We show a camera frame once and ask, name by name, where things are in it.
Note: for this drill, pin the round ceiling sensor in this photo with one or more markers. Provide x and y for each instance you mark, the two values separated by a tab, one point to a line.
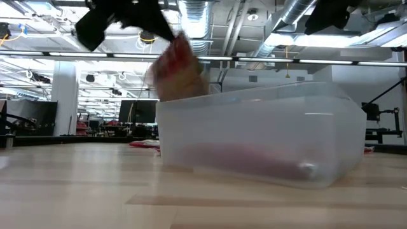
252	16

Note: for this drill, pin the black round ceiling lamp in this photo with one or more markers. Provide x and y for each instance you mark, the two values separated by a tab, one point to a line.
90	78

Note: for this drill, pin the silver ribbed ceiling duct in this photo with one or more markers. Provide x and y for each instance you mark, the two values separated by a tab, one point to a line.
194	19

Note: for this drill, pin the clear plastic basket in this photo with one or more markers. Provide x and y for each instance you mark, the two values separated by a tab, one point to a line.
254	127

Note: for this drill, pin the long ceiling light strip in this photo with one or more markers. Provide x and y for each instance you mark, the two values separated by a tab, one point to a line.
254	59

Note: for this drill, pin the silver slanted ceiling duct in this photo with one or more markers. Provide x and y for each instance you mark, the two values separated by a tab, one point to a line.
295	11

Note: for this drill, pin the white building column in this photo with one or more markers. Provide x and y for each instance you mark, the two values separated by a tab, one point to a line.
65	98

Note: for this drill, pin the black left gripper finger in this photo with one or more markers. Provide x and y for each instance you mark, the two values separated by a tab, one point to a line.
92	31
154	25

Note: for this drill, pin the black monitor on arm stand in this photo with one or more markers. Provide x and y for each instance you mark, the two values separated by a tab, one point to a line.
370	111

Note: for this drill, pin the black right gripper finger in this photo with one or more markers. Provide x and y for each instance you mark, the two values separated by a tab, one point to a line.
324	19

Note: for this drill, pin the black partition panel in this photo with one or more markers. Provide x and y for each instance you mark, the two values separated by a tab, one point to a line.
35	114

